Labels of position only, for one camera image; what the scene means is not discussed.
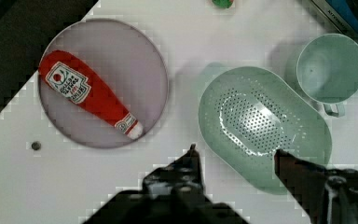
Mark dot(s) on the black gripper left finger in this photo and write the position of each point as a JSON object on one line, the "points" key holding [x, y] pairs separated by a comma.
{"points": [[185, 172]]}

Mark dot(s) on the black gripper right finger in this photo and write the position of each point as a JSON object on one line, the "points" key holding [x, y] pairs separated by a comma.
{"points": [[329, 196]]}

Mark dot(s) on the red ketchup bottle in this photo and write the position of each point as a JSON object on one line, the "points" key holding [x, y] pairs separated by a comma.
{"points": [[82, 86]]}

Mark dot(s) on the toy strawberry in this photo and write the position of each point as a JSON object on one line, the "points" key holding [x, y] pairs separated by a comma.
{"points": [[223, 3]]}

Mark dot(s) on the mint green mug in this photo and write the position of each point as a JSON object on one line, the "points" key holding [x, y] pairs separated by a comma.
{"points": [[325, 70]]}

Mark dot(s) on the mint green oval strainer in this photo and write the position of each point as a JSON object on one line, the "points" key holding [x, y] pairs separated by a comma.
{"points": [[246, 114]]}

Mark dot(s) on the grey round plate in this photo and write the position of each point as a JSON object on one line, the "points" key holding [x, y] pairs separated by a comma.
{"points": [[130, 65]]}

